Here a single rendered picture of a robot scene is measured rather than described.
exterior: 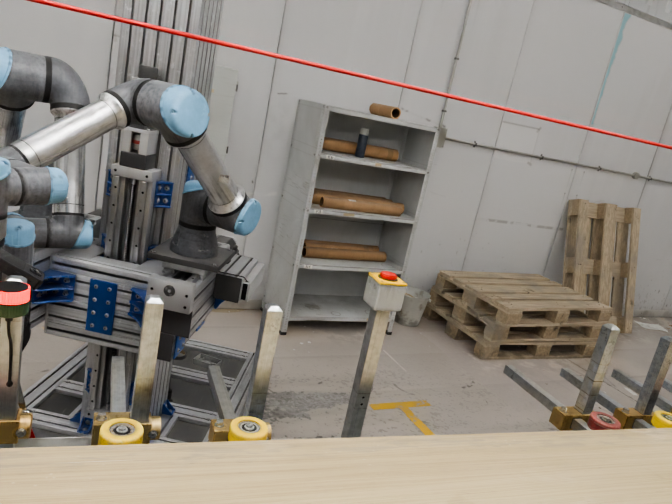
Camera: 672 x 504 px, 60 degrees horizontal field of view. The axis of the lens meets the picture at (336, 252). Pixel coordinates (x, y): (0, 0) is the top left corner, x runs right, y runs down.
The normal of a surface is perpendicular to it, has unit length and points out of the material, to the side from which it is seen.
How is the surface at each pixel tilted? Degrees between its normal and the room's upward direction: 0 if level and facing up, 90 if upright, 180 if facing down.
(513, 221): 90
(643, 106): 90
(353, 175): 90
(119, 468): 0
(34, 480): 0
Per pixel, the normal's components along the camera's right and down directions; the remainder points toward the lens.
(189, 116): 0.82, 0.22
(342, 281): 0.43, 0.31
